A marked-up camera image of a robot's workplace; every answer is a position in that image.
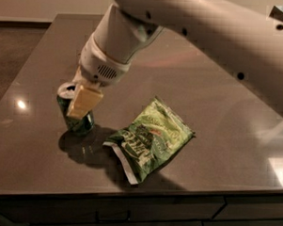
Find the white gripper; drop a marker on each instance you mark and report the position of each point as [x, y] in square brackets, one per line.
[97, 65]

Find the green soda can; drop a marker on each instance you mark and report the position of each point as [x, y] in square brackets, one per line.
[79, 127]

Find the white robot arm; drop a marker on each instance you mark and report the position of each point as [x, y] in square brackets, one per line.
[246, 44]

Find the green chip bag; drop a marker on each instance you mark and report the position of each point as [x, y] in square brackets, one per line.
[154, 137]

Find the dark box in corner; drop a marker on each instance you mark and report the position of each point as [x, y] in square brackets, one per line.
[282, 14]

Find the dark cabinet drawers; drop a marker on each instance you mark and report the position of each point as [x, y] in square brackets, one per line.
[123, 210]

